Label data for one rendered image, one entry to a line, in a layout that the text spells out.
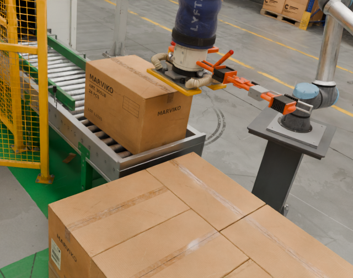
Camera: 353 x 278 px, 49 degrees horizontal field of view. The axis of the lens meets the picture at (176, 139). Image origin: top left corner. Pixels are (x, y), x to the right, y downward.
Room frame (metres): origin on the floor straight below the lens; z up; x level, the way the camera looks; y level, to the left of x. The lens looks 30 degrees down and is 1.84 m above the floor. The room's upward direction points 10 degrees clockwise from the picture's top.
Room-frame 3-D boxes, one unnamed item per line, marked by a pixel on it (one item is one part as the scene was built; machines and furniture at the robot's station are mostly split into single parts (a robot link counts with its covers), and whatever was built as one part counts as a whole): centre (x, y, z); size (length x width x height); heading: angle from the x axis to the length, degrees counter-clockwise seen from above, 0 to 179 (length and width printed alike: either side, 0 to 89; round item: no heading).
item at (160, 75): (1.90, 0.07, 1.11); 0.34 x 0.10 x 0.05; 46
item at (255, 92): (1.64, -0.33, 1.21); 0.07 x 0.07 x 0.04; 46
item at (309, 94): (2.33, -0.76, 0.96); 0.17 x 0.15 x 0.18; 126
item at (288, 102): (1.55, -0.42, 1.21); 0.08 x 0.07 x 0.05; 46
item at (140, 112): (2.27, 0.30, 0.75); 0.60 x 0.40 x 0.40; 49
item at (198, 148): (2.02, 0.06, 0.47); 0.70 x 0.03 x 0.15; 137
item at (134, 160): (2.02, 0.06, 0.58); 0.70 x 0.03 x 0.06; 137
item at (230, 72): (1.79, -0.17, 1.21); 0.10 x 0.08 x 0.06; 136
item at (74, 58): (3.26, 0.98, 0.60); 1.60 x 0.10 x 0.09; 47
